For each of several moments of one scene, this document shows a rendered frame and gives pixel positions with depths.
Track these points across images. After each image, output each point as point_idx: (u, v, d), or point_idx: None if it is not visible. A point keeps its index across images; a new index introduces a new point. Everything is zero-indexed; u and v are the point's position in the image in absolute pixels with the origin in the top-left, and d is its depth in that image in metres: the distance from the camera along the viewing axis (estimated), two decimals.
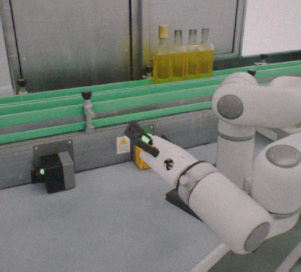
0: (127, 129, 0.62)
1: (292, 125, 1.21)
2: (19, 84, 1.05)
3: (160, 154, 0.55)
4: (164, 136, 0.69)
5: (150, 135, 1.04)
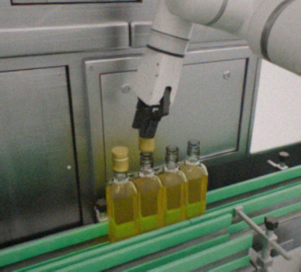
0: (136, 121, 0.69)
1: None
2: None
3: None
4: (154, 134, 0.66)
5: None
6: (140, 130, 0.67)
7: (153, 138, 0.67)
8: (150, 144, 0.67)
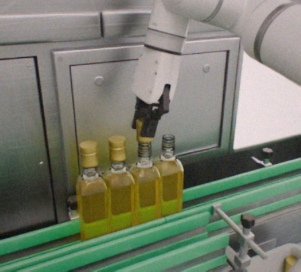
0: (136, 121, 0.69)
1: None
2: None
3: None
4: (154, 133, 0.66)
5: None
6: (109, 140, 0.65)
7: (123, 147, 0.65)
8: (121, 153, 0.65)
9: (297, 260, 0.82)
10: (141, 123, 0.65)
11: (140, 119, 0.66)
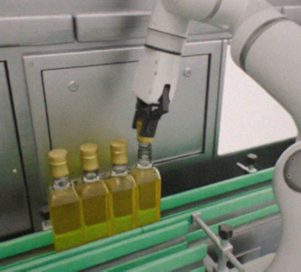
0: (136, 121, 0.69)
1: (139, 118, 0.67)
2: None
3: None
4: (154, 133, 0.66)
5: None
6: (81, 148, 0.62)
7: (95, 156, 0.63)
8: (93, 162, 0.63)
9: None
10: (114, 146, 0.64)
11: (114, 141, 0.65)
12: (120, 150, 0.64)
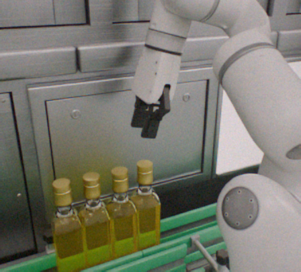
0: (135, 120, 0.70)
1: (139, 161, 0.71)
2: None
3: None
4: (155, 134, 0.65)
5: None
6: (83, 177, 0.65)
7: (97, 185, 0.65)
8: (95, 191, 0.65)
9: None
10: (115, 175, 0.66)
11: (115, 170, 0.67)
12: (121, 178, 0.66)
